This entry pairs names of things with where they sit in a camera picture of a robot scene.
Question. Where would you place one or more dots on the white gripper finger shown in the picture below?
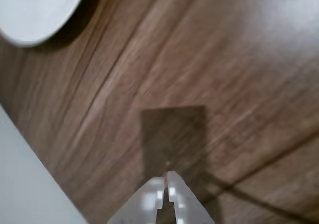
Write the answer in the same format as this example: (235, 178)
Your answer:
(142, 204)
(187, 209)

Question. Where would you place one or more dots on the white round plate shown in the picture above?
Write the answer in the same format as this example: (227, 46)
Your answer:
(32, 10)

